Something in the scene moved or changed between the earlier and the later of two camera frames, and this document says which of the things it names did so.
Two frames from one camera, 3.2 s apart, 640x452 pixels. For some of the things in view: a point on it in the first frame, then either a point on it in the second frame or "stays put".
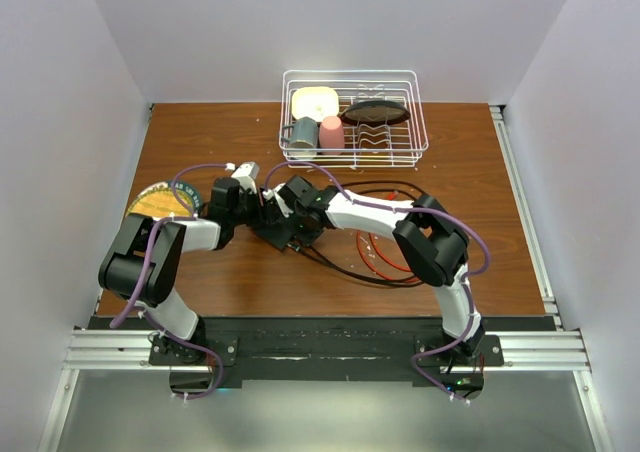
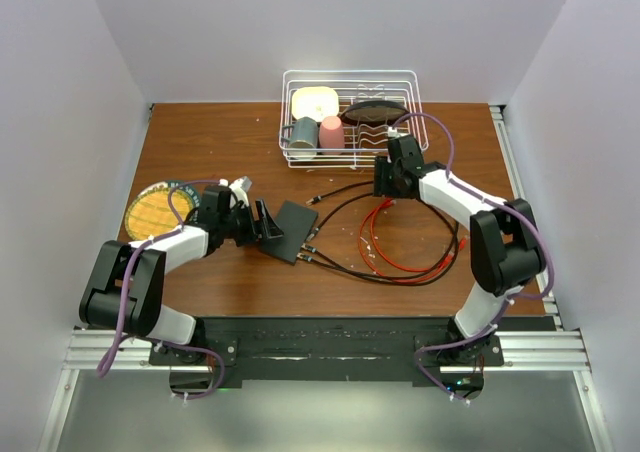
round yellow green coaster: x=158 y=201 stays put
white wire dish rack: x=351 y=118 stays put
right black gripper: x=304 y=237 -> x=382 y=166
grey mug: x=304 y=134 stays put
